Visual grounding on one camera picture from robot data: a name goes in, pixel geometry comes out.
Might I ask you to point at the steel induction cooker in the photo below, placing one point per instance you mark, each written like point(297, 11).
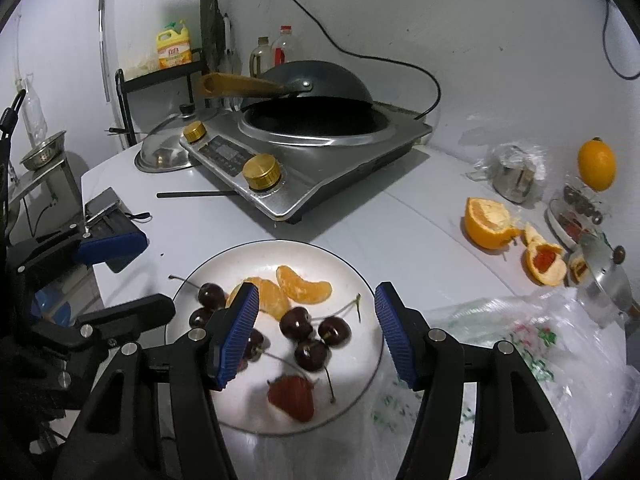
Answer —
point(320, 160)

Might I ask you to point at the steel pot lid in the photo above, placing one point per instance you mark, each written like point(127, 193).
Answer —
point(160, 150)

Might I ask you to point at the half peeled orange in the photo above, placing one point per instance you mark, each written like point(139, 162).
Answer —
point(487, 225)

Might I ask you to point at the dark red cherry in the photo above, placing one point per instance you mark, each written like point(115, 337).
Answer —
point(311, 355)
point(200, 317)
point(334, 331)
point(212, 295)
point(255, 342)
point(295, 322)

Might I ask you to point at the grey wall pipe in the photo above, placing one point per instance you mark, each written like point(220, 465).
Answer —
point(102, 35)

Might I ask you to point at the steel bowl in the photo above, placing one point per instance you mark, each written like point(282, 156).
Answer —
point(42, 152)

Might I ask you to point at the orange segment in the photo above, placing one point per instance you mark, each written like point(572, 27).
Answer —
point(272, 300)
point(302, 287)
point(235, 292)

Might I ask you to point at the clear bottle with red label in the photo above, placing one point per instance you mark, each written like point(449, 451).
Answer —
point(285, 45)

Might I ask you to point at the black metal rack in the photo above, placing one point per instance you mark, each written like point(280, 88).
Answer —
point(155, 76)

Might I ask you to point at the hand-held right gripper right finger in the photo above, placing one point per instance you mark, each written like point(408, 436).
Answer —
point(395, 335)

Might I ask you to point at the dark vertical pipe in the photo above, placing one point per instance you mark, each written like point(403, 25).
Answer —
point(206, 10)

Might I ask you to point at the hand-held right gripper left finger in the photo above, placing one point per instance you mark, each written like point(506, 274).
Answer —
point(240, 335)

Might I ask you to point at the clear printed plastic bag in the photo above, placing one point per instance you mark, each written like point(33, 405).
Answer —
point(525, 385)

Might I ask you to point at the whole orange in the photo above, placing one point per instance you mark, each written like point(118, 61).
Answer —
point(596, 164)

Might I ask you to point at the steel saucepan with lid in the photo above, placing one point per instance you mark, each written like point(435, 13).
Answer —
point(600, 280)

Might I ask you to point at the glass dish of dates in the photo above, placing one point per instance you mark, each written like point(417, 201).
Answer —
point(575, 215)

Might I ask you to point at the black chopstick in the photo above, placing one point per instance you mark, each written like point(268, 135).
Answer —
point(195, 194)

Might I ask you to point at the yellow detergent bottle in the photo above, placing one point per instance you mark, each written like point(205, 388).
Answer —
point(173, 47)

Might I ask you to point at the steel stand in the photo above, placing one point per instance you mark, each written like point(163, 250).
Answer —
point(50, 180)

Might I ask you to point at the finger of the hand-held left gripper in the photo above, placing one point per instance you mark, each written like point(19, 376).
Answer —
point(135, 312)
point(110, 248)

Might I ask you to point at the steel cup in plastic bag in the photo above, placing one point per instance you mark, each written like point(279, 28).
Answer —
point(515, 172)

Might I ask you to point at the clear plastic bottle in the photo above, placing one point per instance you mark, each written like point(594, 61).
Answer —
point(35, 115)

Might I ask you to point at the white plate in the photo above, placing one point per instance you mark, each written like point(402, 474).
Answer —
point(300, 260)

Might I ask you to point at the dark grey wok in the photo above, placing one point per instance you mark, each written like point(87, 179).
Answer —
point(325, 80)

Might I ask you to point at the red strawberry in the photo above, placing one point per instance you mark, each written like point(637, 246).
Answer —
point(292, 400)

